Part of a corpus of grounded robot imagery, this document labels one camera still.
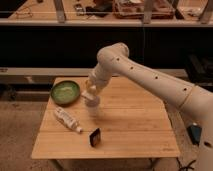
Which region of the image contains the brown tray with clutter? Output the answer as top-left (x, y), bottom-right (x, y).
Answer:
top-left (113, 0), bottom-right (175, 19)

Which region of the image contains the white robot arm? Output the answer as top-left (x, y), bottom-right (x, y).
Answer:
top-left (85, 43), bottom-right (213, 171)

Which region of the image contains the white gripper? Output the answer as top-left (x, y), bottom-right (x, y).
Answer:
top-left (86, 65), bottom-right (112, 95)

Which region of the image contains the green bowl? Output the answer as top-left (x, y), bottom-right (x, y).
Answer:
top-left (50, 80), bottom-right (80, 105)

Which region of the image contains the black rectangular block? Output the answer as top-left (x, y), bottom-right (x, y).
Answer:
top-left (89, 128), bottom-right (101, 147)

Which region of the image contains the black power box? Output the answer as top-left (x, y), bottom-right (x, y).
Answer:
top-left (187, 124), bottom-right (202, 145)

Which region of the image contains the white plastic bottle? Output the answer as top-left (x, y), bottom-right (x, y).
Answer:
top-left (54, 107), bottom-right (83, 133)

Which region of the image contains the black cable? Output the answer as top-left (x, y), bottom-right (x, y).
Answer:
top-left (176, 159), bottom-right (198, 171)

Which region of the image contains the wooden folding table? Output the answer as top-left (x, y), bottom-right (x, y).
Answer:
top-left (32, 77), bottom-right (180, 159)

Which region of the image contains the translucent ceramic cup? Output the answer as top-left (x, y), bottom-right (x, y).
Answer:
top-left (85, 96), bottom-right (100, 117)

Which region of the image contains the white sponge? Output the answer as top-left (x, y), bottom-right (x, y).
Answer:
top-left (81, 91), bottom-right (98, 101)

